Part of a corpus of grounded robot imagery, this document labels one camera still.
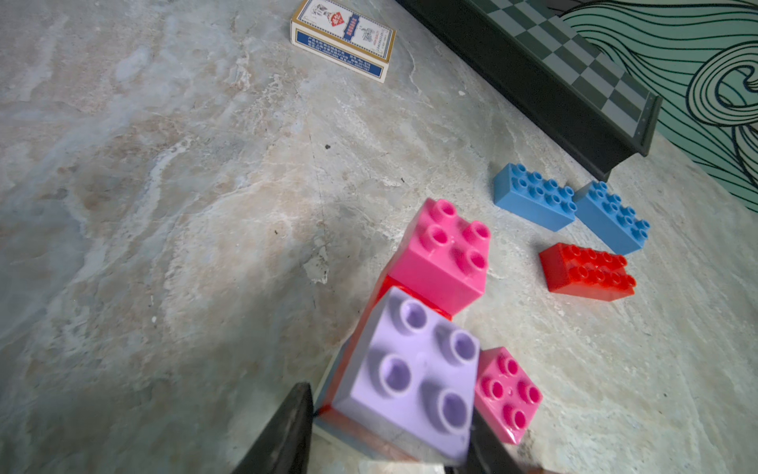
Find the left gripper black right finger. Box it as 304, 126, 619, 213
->
461, 411, 524, 474

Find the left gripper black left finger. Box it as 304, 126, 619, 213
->
232, 382, 314, 474

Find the small blue lego brick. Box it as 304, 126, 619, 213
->
313, 343, 420, 463

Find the lilac lego brick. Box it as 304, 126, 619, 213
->
323, 288, 480, 465

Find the red lego brick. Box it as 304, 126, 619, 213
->
316, 275, 454, 416
539, 243, 637, 301

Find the pink lego brick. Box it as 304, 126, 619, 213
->
385, 197, 492, 318
475, 347, 544, 446

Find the light blue lego brick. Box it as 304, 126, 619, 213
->
493, 163, 578, 231
574, 182, 651, 256

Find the black grey chessboard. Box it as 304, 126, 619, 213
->
402, 1, 662, 181

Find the playing card box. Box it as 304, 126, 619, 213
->
290, 0, 397, 83

